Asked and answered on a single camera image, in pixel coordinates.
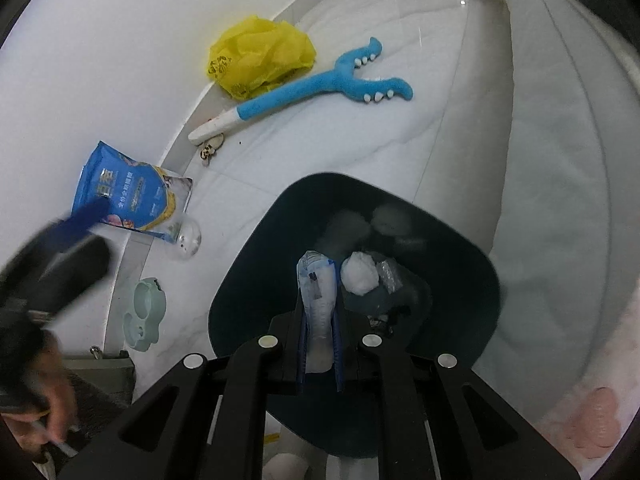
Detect blue pet food bag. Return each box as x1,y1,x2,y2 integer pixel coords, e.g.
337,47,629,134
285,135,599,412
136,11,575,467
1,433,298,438
71,140,195,244

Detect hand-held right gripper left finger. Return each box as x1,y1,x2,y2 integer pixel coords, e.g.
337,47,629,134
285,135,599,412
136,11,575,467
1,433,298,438
57,305,307,480

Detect clear glass jar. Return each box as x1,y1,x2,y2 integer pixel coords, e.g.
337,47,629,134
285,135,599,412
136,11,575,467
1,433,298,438
167,212,203,261

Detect person's left hand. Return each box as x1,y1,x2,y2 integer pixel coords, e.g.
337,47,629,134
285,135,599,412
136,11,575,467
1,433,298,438
0,332,80,459

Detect dark teal trash bin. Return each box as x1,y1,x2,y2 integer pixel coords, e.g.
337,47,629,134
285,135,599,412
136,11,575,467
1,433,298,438
207,172,501,461

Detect green pet bowl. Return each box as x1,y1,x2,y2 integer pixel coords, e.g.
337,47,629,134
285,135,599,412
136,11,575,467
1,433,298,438
122,277,167,354

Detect white tissue ball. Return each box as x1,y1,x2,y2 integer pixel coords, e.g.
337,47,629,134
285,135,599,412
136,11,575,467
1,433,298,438
341,252,379,296

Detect blue plush toy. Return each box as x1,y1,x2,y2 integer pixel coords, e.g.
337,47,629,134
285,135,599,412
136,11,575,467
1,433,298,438
188,36,415,144

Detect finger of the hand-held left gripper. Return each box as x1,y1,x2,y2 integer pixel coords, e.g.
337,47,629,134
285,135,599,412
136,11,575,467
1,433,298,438
47,199,110,244
20,234,114,314

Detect wooden keychain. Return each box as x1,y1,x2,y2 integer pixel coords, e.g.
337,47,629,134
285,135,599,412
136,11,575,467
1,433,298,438
197,132,226,166

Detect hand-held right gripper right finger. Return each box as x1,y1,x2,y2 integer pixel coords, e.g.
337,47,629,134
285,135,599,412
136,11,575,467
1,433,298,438
332,305,583,480

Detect bed mattress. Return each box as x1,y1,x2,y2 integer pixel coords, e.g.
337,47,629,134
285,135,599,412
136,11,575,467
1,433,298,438
472,0,640,431

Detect pink printed blanket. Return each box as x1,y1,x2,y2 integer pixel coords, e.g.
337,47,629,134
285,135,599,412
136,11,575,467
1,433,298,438
537,305,637,467

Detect blue white plastic wrapper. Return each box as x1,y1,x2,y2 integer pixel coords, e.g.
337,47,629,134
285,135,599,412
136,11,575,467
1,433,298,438
296,249,337,376

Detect person's leg grey pants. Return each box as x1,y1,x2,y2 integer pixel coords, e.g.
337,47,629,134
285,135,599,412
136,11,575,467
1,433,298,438
50,374,132,461

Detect yellow plastic bag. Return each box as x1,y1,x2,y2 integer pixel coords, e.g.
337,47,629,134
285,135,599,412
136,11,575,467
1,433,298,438
207,16,318,101

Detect clear plastic wrapper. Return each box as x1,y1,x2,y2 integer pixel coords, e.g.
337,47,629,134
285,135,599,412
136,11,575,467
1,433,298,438
377,259,407,294

